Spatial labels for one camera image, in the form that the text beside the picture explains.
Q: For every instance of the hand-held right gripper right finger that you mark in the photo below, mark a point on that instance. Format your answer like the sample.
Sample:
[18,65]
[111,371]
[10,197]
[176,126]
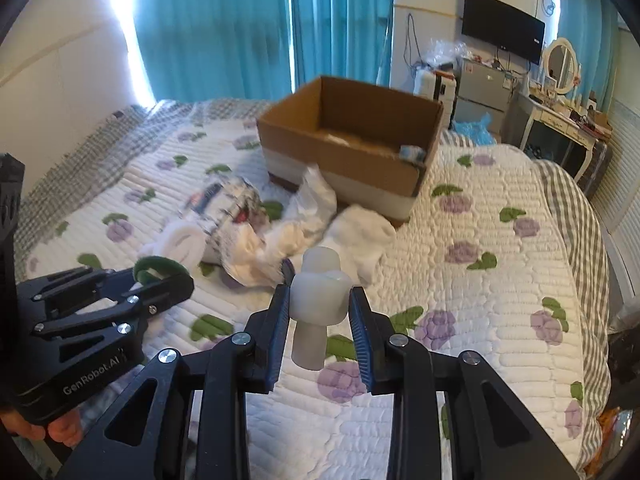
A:
[361,330]

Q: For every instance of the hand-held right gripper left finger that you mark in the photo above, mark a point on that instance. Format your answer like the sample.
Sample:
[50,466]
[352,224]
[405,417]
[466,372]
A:
[279,322]

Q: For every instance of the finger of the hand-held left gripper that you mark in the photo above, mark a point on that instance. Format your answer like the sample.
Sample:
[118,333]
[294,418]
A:
[75,282]
[150,295]

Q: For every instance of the green fuzzy hair band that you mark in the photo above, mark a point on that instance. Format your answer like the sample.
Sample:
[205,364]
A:
[165,262]

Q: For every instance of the white plastic bottle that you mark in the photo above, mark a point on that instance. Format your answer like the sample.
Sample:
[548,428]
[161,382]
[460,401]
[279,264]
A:
[320,302]

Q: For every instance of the brown cardboard box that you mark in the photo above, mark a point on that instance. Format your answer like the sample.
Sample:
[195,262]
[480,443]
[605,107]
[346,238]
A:
[345,160]

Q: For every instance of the person's left hand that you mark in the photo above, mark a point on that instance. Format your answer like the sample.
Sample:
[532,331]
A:
[55,427]

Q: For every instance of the white rolled cloth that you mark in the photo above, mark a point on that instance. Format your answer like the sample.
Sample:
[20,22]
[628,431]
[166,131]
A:
[182,242]

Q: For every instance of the white fluffy sock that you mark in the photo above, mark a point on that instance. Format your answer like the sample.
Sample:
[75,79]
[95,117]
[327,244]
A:
[362,235]

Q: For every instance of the crumpled white plastic bag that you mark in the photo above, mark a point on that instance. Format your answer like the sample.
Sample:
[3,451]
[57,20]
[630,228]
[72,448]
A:
[300,220]

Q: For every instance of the patterned white tissue pack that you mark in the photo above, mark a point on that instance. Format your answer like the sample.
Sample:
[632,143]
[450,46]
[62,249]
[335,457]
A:
[227,205]

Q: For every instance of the white floral quilt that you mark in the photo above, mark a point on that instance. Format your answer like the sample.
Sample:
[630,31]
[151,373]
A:
[475,280]

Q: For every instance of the small patterned roll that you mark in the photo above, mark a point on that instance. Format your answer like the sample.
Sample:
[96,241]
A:
[412,153]

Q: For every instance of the blue plastic bag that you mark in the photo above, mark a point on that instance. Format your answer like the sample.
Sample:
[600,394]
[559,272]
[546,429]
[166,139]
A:
[472,127]

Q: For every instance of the floral quilted bedspread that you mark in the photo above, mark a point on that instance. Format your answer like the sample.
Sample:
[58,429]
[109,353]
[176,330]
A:
[575,200]

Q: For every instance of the white small appliance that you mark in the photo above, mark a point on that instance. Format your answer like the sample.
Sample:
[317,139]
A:
[432,85]

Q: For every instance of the dark plastic bag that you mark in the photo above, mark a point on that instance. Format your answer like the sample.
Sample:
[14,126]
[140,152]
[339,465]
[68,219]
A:
[625,355]

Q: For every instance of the grey mini fridge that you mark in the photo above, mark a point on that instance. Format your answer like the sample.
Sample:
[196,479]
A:
[480,92]

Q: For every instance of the wide teal curtain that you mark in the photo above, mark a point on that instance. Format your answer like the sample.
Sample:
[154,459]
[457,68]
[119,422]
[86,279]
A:
[210,25]

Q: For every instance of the white dressing table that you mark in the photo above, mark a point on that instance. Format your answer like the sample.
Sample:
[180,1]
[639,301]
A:
[560,122]

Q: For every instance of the clear plastic bag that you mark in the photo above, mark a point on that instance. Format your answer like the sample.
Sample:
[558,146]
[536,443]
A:
[445,52]

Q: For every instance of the narrow teal curtain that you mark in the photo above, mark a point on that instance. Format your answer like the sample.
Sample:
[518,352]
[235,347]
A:
[340,15]

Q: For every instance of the white oval vanity mirror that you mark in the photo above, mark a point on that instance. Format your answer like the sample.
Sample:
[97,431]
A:
[561,65]

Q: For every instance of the black flat television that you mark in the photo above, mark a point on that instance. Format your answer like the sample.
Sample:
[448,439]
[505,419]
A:
[502,27]

